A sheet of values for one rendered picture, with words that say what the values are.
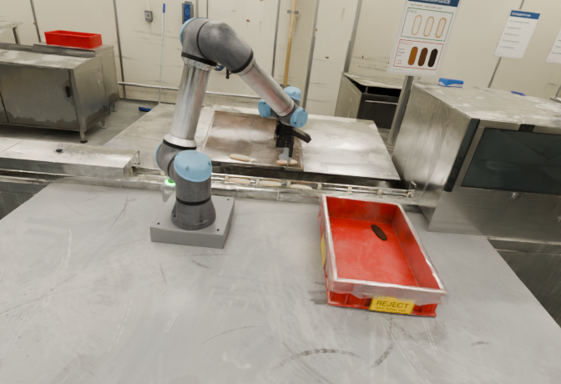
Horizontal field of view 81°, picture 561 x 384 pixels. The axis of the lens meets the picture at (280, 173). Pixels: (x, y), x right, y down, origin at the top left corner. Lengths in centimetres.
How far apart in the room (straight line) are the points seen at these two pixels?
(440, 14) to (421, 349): 176
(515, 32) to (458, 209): 476
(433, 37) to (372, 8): 299
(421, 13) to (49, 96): 346
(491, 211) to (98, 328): 139
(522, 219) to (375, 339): 88
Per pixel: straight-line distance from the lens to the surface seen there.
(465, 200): 145
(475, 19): 571
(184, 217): 112
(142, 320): 98
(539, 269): 188
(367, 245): 127
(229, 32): 104
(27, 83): 420
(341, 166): 164
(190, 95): 113
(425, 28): 220
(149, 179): 148
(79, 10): 565
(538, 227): 170
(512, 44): 605
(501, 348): 116
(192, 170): 104
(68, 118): 411
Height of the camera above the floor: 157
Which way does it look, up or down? 27 degrees down
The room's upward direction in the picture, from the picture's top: 7 degrees clockwise
